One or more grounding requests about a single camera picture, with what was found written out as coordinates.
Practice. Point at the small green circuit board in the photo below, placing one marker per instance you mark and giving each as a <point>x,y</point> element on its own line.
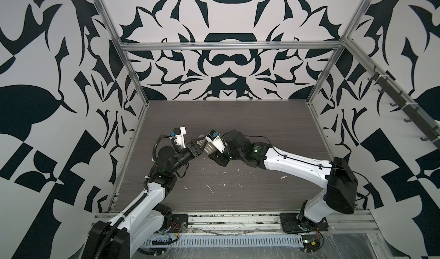
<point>311,245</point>

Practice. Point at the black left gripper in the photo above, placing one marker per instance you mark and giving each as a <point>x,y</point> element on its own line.
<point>193,149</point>

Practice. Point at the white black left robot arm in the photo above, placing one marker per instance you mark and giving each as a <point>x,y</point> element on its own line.
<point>124,235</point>

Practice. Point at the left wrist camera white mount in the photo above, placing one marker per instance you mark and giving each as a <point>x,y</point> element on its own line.
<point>177,138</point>

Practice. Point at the white slotted cable duct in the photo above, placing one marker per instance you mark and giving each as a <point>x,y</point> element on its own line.
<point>225,241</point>

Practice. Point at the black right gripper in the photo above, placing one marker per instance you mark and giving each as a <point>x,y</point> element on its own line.
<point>219,157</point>

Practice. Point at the aluminium cage frame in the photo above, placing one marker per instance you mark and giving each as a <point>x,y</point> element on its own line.
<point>323,51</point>

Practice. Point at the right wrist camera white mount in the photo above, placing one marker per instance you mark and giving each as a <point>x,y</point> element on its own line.
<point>214,138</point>

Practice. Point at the grey wall hook rail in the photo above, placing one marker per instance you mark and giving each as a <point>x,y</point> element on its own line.
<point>403,102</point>

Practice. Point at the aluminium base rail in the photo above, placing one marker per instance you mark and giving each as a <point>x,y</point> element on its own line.
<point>222,223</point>

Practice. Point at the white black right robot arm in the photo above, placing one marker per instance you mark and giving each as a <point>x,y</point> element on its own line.
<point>338,182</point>

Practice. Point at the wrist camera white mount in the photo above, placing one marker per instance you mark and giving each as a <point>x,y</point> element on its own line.
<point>177,138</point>
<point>214,138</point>

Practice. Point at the white remote control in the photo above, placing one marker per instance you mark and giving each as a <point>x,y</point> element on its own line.
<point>209,148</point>

